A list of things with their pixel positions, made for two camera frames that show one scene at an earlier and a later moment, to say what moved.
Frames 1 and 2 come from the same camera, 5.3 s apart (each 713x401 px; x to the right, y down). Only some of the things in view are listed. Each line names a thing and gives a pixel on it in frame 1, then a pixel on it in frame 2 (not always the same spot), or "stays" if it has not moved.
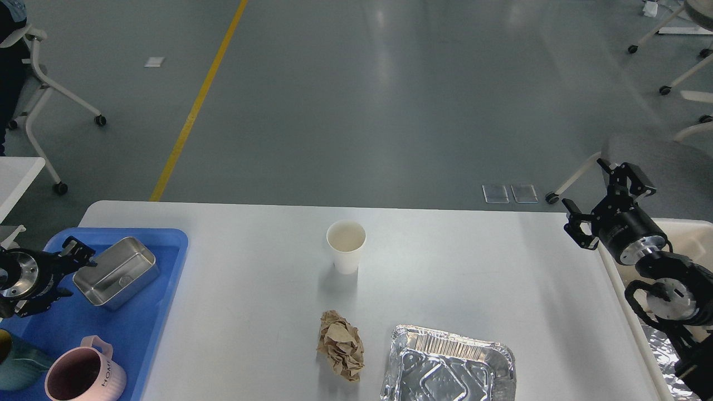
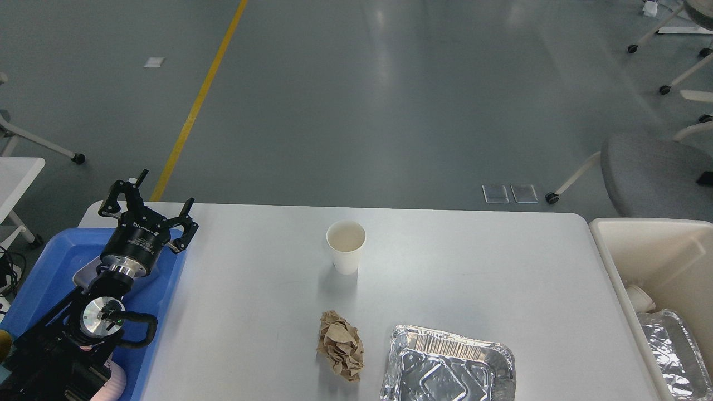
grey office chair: x=680 y=175 stays
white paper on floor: x=155 y=62 stays
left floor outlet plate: x=495 y=194 stays
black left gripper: x=26 y=274 -> x=135 y=244
